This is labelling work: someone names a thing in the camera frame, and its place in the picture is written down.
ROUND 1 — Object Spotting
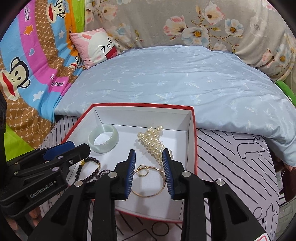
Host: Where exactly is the dark bead gold bracelet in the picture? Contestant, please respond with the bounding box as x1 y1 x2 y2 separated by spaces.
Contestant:
74 157 112 184

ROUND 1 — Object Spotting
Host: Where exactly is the gold ring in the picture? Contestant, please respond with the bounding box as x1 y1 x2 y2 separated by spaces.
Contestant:
136 164 150 177

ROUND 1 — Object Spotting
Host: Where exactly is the thin gold bangle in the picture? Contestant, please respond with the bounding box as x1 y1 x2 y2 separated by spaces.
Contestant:
132 165 166 198

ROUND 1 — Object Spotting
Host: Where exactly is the red jewelry box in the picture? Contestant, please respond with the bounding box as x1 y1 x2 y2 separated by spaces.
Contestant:
65 103 197 222

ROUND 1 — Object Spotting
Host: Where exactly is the lavender striped bed sheet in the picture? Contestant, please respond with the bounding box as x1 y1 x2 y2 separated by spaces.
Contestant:
39 115 282 241

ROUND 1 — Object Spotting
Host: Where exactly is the pale jade bangle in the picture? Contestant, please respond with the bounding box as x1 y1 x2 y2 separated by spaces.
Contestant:
88 124 119 154

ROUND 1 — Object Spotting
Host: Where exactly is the white pearl hair clip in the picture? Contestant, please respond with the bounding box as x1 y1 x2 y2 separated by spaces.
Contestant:
137 126 165 166

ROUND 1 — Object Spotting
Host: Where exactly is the monkey cartoon blanket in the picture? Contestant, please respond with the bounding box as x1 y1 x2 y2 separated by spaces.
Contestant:
1 1 85 160

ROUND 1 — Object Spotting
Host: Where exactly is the pink bunny pillow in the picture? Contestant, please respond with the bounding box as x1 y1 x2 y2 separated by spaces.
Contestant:
69 28 119 69

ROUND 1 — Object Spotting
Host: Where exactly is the light blue quilt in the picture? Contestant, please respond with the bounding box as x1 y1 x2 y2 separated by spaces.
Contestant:
54 46 295 166

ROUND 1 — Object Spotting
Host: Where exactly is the green plastic object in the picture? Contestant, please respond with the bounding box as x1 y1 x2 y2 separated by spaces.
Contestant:
275 80 296 106

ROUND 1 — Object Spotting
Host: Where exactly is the floral grey duvet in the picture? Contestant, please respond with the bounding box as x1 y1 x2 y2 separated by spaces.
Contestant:
85 1 295 81

